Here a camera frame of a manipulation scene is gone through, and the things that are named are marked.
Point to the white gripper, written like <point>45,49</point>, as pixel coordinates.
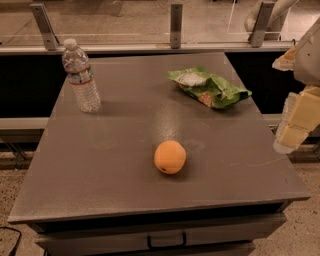
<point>308,60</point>

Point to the green rice chip bag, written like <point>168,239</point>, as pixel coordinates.
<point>211,90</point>

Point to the orange fruit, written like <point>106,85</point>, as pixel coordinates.
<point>170,157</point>

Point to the grey cabinet drawer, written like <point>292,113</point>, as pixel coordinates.
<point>231,236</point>

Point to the clear plastic water bottle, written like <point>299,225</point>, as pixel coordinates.
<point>80,76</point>

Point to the right metal rail bracket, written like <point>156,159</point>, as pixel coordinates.
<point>258,33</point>

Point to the metal rail bracket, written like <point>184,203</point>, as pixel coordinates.
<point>175,25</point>
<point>41,17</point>
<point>258,33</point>

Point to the middle metal rail bracket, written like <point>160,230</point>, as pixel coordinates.
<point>175,25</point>

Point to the black drawer handle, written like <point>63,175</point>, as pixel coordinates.
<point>166,241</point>

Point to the left metal rail bracket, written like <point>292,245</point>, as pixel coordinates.
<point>41,17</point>

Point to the metal window rail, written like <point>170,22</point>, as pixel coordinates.
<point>153,48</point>

